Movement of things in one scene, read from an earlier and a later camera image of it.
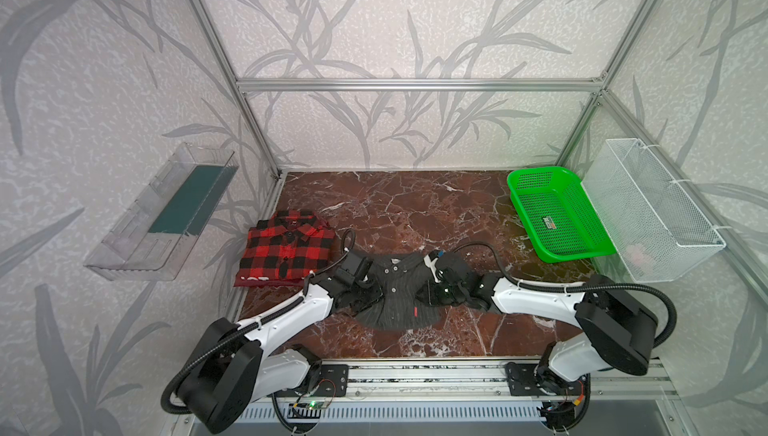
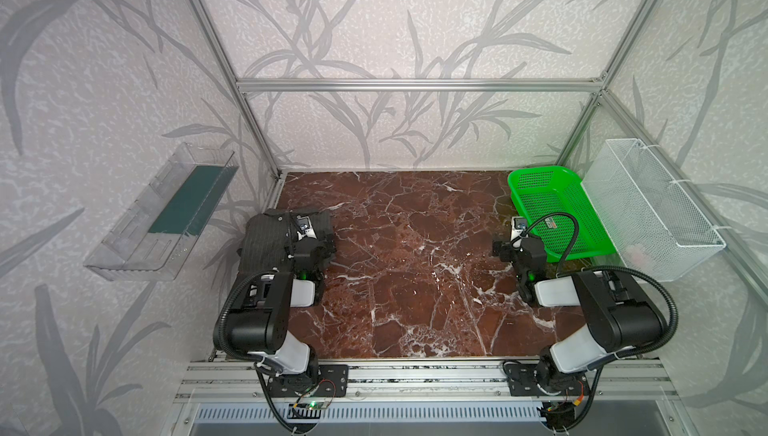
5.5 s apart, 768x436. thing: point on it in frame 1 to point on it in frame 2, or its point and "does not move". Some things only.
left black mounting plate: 333,381 does not move
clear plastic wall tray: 153,238 does not move
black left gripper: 363,292 to 321,235
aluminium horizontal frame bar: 419,85 does not move
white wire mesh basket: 655,226 does not move
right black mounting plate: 522,380 does not move
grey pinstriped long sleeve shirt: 400,276 to 268,236
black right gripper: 452,291 to 504,250
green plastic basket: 558,215 does not move
